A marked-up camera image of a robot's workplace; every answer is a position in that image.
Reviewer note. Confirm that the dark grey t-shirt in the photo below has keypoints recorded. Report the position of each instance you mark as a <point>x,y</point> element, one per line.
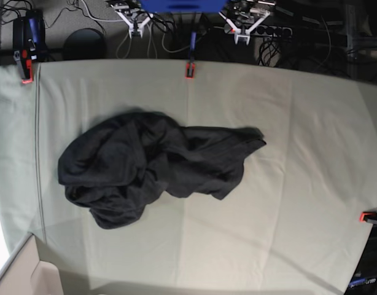
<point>118,167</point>

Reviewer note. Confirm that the middle red black clamp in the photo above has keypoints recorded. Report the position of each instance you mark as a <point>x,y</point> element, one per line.
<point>190,65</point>

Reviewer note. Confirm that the light green table cloth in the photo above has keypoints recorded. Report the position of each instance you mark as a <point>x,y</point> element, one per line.
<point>292,226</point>

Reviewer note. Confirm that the black power strip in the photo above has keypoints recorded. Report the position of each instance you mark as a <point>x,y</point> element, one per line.
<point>270,31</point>

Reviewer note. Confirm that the blue box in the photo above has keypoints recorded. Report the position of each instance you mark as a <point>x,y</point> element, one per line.
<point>185,6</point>

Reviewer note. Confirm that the black round stool seat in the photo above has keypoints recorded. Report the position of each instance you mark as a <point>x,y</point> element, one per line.
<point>85,44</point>

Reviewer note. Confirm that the left red black clamp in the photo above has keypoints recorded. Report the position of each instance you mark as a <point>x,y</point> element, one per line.
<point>28,42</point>

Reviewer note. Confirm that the beige plastic bin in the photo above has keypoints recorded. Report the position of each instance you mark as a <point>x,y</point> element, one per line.
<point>25,273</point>

